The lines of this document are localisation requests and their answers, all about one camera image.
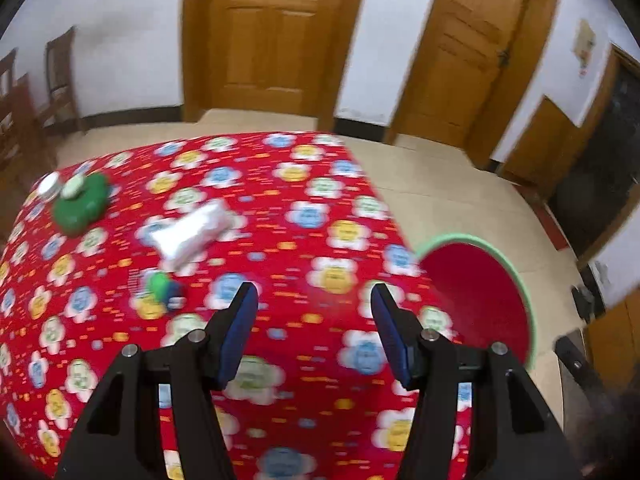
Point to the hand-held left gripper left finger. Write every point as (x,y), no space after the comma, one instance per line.
(237,332)

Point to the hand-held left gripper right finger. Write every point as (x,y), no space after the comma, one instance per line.
(392,337)

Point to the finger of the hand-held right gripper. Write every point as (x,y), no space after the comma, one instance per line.
(577,367)

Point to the red basin with green rim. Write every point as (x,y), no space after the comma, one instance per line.
(475,290)

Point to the wooden cupboard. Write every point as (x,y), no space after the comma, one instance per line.
(617,345)

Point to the black floor object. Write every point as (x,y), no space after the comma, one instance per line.
(587,302)

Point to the small green and blue object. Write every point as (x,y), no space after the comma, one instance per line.
(167,290)

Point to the red smiley flower tablecloth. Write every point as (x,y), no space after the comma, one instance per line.
(300,270)

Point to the white tissue packet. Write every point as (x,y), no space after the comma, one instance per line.
(192,232)

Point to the dark glass door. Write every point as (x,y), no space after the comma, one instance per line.
(605,170)

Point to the green flower-shaped container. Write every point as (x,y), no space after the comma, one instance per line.
(82,205)

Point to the low wooden cabinet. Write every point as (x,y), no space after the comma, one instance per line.
(542,150)

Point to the white jar with orange label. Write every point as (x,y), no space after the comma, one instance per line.
(49,186)

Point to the large wooden chair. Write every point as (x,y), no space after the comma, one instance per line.
(25,135)

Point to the wooden door with latch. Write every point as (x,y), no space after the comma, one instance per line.
(465,55)

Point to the wooden panel door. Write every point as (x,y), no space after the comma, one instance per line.
(270,35)

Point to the small wooden chair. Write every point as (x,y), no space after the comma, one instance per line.
(62,85)

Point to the wall poster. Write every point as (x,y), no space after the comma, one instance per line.
(584,47)

